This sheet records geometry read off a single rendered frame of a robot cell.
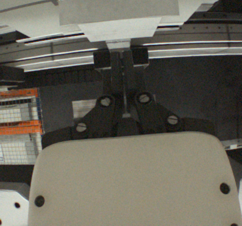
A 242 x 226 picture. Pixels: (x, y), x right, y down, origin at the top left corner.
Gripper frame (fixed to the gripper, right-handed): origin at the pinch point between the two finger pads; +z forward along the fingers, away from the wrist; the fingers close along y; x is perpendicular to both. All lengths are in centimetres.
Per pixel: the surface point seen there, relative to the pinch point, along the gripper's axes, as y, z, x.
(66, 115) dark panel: -24, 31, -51
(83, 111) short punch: -5.2, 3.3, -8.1
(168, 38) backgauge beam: 11.6, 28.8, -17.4
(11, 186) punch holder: -14.6, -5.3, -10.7
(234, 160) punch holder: 13.9, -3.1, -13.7
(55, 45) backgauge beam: -16.3, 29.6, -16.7
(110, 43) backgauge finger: -1.5, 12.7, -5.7
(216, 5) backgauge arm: 40, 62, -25
